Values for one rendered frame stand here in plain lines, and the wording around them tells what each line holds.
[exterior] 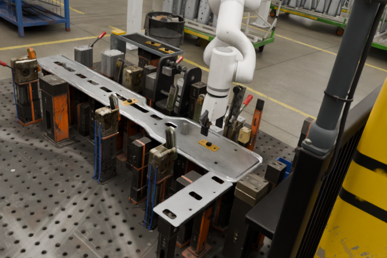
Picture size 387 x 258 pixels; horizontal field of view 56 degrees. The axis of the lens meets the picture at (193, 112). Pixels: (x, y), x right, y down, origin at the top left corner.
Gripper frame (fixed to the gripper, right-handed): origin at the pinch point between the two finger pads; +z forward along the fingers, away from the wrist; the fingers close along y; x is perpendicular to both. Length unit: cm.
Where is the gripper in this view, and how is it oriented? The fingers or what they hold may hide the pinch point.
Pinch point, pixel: (211, 128)
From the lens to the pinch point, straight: 138.5
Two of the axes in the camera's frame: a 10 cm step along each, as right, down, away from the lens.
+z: -1.1, 8.8, 4.7
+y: -6.4, 3.0, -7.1
